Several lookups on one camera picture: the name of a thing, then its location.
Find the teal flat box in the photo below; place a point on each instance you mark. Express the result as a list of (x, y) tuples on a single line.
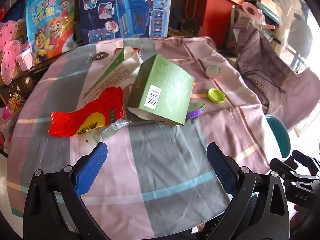
[(268, 11)]

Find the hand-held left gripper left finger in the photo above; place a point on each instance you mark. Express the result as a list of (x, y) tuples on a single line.
[(91, 170)]

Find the dark blue fabric wing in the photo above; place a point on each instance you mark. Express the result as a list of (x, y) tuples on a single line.
[(15, 11)]

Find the pink butterfly wings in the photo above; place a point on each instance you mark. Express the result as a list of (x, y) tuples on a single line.
[(10, 50)]

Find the purple jelly cup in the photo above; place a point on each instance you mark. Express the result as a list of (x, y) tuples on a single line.
[(196, 113)]

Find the red snack wrapper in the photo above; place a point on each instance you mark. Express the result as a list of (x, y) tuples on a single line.
[(75, 122)]

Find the plain red box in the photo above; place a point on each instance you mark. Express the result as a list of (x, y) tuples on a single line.
[(216, 20)]

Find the dark red paper bag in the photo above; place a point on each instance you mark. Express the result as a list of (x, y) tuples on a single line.
[(193, 7)]

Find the pink grey checked tablecloth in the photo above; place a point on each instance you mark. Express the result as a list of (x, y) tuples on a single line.
[(155, 160)]

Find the clear green printed wrapper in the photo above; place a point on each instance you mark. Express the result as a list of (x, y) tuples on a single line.
[(117, 125)]

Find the round foil lid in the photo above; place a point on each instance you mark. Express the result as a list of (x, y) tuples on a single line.
[(212, 71)]

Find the dark wooden cabinet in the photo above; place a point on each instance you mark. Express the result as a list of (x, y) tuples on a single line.
[(27, 82)]

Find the teal bin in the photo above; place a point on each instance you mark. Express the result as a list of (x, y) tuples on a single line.
[(280, 135)]

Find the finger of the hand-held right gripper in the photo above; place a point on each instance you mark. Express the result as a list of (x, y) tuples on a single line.
[(307, 163), (283, 168)]

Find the yellow-green plastic lid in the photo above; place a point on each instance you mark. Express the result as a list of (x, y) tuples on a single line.
[(216, 95)]

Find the green cardboard box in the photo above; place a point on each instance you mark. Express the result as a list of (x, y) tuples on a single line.
[(162, 87)]

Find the small pink box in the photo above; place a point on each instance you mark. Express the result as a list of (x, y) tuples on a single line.
[(25, 60)]

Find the colourful pom toy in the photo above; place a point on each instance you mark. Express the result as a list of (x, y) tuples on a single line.
[(14, 102)]

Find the cartoon printed snack bag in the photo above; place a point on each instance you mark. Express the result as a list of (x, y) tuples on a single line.
[(50, 22)]

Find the white green carton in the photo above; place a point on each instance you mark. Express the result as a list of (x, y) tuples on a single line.
[(110, 72)]

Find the mauve draped cloth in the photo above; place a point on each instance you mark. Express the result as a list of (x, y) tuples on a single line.
[(265, 62)]

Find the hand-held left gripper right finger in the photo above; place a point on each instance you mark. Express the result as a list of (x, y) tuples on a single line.
[(222, 170)]

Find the blue toy box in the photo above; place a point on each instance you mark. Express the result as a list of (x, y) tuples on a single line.
[(125, 12)]

